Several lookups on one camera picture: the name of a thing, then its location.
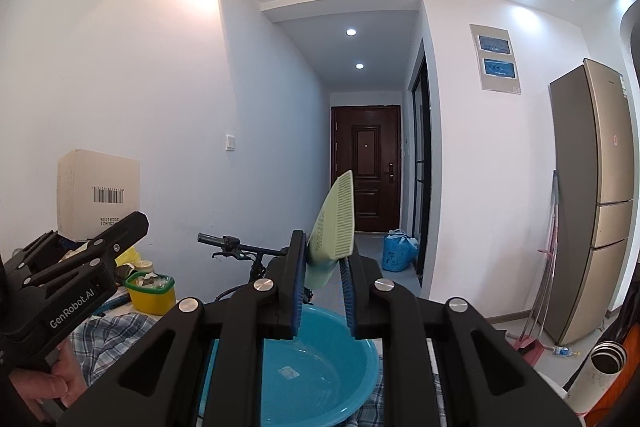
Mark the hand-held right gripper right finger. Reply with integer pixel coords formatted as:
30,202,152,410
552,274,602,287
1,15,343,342
339,251,587,427

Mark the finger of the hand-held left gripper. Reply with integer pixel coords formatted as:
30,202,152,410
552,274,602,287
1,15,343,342
0,230,64,288
20,211,150,289

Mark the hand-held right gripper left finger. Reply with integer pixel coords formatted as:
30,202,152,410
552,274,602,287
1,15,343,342
57,230,307,427

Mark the blue plastic basin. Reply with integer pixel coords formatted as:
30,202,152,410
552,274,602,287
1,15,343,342
199,304,381,427

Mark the light green tube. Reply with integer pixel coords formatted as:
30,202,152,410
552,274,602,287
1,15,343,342
303,170,357,291

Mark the person's left hand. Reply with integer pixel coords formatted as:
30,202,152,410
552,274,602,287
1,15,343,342
9,338,89,423

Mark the cardboard box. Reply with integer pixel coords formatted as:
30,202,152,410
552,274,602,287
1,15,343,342
56,149,141,243

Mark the blue plaid cloth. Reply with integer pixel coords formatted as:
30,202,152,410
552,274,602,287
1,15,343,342
69,310,387,427

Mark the blue woven bag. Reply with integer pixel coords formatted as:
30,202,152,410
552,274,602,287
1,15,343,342
382,229,420,273

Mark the yellow plastic bin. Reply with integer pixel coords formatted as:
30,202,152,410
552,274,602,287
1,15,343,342
123,271,177,314

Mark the black bicycle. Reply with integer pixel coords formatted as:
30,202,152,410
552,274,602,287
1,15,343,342
197,232,321,308

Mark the dark brown door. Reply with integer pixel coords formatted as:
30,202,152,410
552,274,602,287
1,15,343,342
330,105,403,234

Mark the black framed glass door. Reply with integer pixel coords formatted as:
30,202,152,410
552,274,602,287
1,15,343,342
409,54,432,279

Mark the pink dustpan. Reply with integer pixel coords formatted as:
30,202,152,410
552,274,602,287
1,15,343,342
514,338,544,366

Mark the folded metal drying rack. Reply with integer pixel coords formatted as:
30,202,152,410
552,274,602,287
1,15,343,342
520,170,561,344

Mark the gold refrigerator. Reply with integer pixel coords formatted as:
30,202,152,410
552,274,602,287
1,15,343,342
543,58,636,347

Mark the white steel thermos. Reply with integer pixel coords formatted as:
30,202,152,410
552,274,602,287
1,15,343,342
564,340,629,419

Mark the orange and black bag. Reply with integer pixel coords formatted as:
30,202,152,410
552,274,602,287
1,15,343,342
582,277,640,427

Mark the grey electrical panel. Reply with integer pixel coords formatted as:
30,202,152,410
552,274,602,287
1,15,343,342
469,23,523,96

